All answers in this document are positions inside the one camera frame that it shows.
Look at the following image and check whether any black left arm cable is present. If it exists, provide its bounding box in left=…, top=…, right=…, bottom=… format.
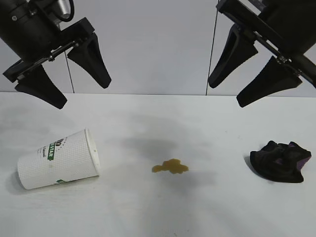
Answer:
left=65, top=0, right=75, bottom=16

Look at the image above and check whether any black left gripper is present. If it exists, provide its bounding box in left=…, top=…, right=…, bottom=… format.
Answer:
left=0, top=0, right=112, bottom=110

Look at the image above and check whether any white paper cup green logo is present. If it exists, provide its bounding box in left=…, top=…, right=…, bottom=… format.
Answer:
left=17, top=128, right=101, bottom=191

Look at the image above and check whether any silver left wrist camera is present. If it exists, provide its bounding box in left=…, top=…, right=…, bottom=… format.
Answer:
left=52, top=0, right=71, bottom=25

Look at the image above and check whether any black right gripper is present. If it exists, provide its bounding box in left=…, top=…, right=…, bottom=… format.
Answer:
left=208, top=0, right=316, bottom=108

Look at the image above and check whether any black purple cloth rag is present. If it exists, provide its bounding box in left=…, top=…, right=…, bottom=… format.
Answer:
left=249, top=140, right=312, bottom=184

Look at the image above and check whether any brown liquid spill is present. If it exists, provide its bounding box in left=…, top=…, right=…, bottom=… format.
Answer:
left=151, top=158, right=190, bottom=176

